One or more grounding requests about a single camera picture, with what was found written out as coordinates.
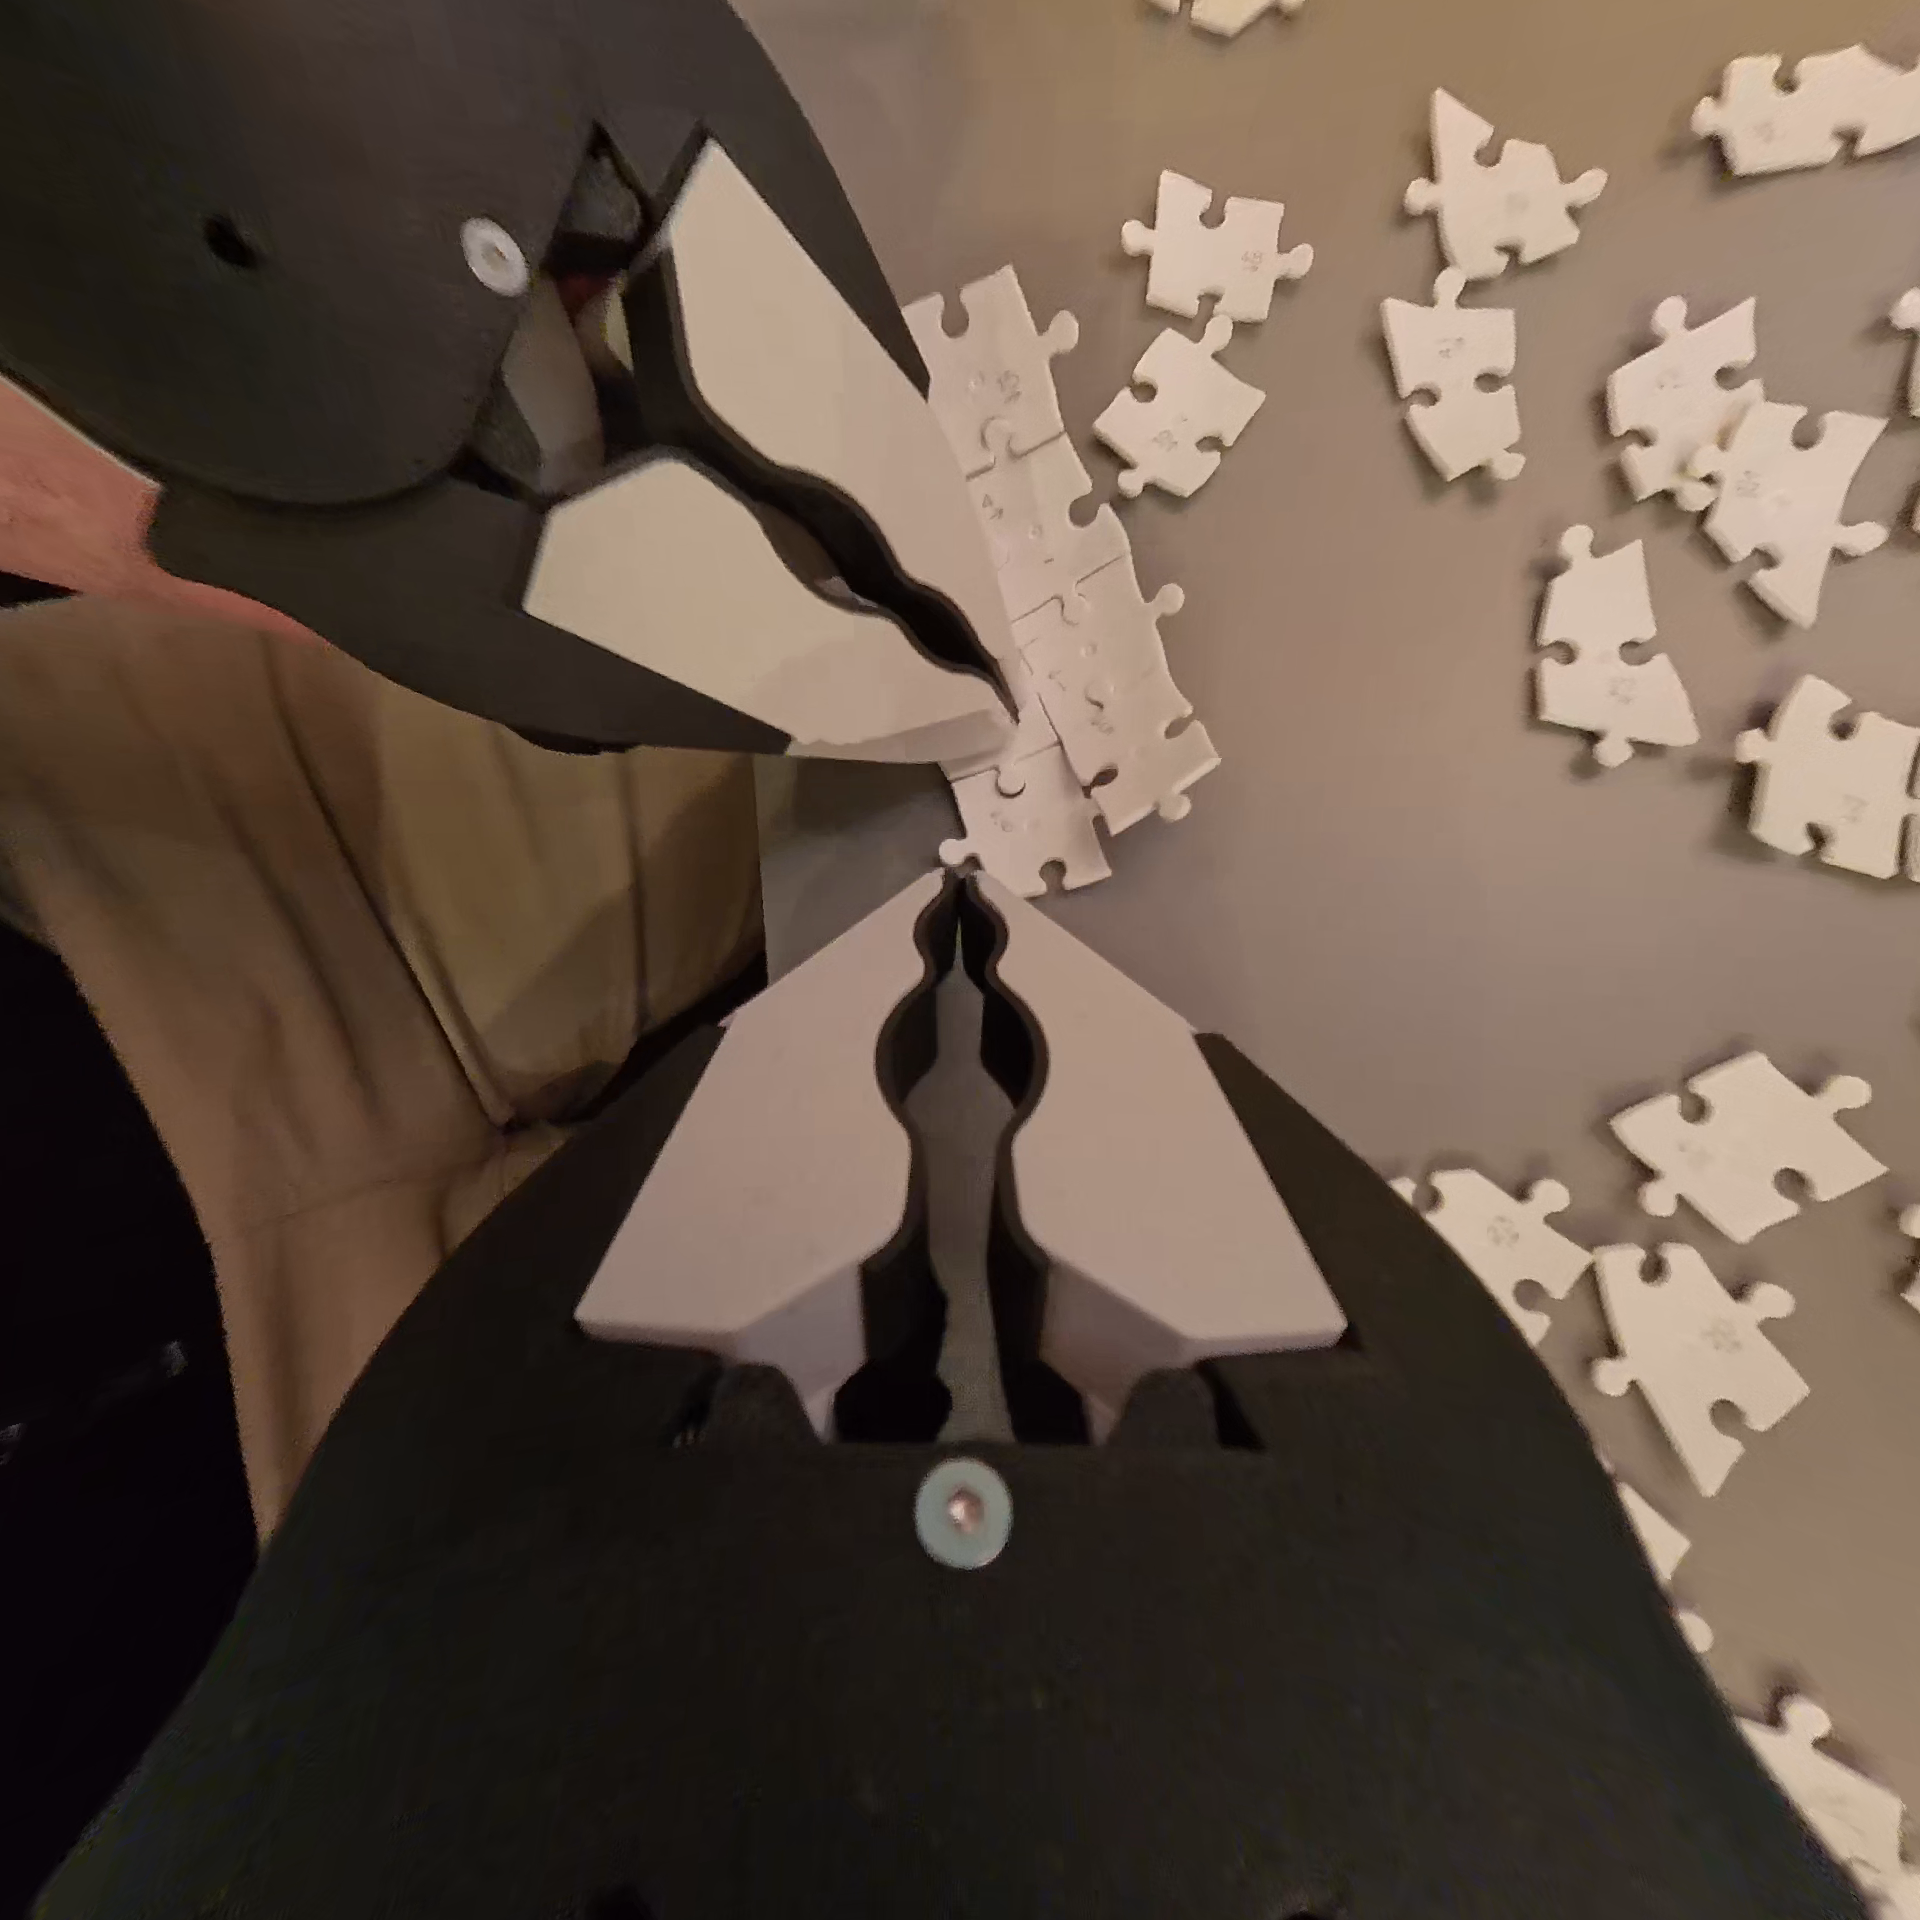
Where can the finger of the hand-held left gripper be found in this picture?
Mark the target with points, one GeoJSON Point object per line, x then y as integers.
{"type": "Point", "coordinates": [810, 360]}
{"type": "Point", "coordinates": [705, 616]}

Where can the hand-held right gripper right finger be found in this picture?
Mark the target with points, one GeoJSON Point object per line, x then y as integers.
{"type": "Point", "coordinates": [1171, 1200]}

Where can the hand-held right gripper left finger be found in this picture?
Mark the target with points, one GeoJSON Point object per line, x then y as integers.
{"type": "Point", "coordinates": [751, 1200]}

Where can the assembled white puzzle section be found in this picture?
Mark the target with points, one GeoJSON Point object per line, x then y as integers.
{"type": "Point", "coordinates": [1089, 639]}

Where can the scattered loose white puzzle pieces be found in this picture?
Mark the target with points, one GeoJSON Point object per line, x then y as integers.
{"type": "Point", "coordinates": [1695, 1349]}

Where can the person's left hand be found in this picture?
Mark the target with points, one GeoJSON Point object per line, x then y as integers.
{"type": "Point", "coordinates": [66, 511]}

